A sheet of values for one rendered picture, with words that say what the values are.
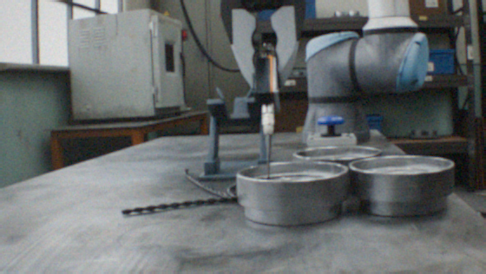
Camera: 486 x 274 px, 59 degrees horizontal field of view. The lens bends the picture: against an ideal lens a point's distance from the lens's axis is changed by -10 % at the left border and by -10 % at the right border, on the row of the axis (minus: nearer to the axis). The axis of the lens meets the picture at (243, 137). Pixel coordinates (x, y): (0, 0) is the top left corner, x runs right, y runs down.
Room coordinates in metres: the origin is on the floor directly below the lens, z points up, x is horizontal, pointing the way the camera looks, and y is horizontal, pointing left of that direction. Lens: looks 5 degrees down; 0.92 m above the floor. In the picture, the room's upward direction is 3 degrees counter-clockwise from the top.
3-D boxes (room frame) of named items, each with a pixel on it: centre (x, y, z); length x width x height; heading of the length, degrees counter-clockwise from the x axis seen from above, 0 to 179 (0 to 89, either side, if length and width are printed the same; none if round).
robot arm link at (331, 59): (1.02, -0.21, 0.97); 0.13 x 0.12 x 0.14; 55
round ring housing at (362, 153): (0.55, -0.11, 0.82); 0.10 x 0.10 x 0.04
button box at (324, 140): (0.70, -0.13, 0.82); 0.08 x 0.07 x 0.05; 170
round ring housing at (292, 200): (0.44, -0.04, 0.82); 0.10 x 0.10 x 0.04
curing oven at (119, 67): (3.01, 0.67, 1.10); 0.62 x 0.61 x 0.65; 170
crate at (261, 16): (4.15, -0.44, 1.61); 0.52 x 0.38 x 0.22; 83
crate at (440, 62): (3.95, -1.59, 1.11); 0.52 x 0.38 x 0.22; 80
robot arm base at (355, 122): (1.03, -0.20, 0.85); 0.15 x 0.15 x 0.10
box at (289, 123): (4.13, -0.42, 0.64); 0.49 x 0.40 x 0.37; 85
